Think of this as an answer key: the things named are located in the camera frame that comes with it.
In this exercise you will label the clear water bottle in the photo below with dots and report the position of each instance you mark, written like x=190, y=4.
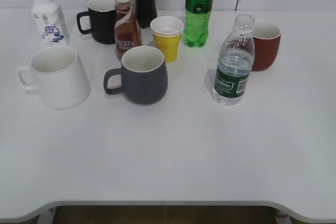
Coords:
x=235, y=62

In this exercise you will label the white ceramic mug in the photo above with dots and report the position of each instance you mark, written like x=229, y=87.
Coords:
x=58, y=76

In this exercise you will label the grey ceramic mug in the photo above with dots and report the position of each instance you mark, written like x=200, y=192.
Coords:
x=144, y=78

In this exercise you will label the black mug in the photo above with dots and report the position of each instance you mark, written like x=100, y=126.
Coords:
x=102, y=16

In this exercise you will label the red ceramic mug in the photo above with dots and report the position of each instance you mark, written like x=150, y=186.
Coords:
x=267, y=37

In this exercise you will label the yellow paper cup stack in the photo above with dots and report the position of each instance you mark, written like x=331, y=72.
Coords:
x=167, y=33

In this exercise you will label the brown coffee drink bottle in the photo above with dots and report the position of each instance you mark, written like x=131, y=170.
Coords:
x=127, y=32

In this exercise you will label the green soda bottle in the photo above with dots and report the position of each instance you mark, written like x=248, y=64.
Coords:
x=198, y=13

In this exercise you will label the white yogurt drink bottle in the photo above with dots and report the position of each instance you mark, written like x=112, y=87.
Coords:
x=50, y=23

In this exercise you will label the white table leg with red part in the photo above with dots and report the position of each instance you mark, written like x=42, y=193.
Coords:
x=281, y=217

